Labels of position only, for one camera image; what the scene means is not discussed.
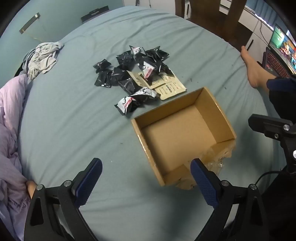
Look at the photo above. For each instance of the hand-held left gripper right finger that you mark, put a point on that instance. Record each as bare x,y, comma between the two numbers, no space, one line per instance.
203,183

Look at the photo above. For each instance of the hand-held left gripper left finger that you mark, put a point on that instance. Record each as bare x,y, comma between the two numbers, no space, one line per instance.
89,178

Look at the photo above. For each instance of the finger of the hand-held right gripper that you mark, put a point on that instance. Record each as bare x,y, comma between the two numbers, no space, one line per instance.
266,125

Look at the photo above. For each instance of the cardboard box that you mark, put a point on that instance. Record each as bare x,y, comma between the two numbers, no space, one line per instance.
175,136

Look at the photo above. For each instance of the beige double sachet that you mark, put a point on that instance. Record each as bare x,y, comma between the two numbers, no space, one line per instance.
136,78
172,89

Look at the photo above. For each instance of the pile of black snack packets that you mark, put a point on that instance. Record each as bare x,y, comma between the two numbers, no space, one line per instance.
126,60

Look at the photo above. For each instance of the dark blue shorts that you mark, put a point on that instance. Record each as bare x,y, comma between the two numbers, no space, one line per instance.
282,95

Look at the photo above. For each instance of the teal bed sheet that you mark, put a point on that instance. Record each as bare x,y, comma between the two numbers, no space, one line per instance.
76,129

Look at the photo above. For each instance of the person's left leg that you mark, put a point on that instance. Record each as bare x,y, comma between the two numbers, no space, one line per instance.
31,188

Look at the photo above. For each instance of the open laptop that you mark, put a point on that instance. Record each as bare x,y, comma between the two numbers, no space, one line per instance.
277,64

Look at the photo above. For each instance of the white desk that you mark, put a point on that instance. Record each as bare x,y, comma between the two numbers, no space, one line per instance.
256,34

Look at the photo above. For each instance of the wooden chair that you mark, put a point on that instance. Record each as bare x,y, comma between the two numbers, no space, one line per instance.
208,16

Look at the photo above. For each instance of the grey crumpled clothes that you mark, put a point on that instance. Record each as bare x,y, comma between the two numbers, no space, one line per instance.
44,60

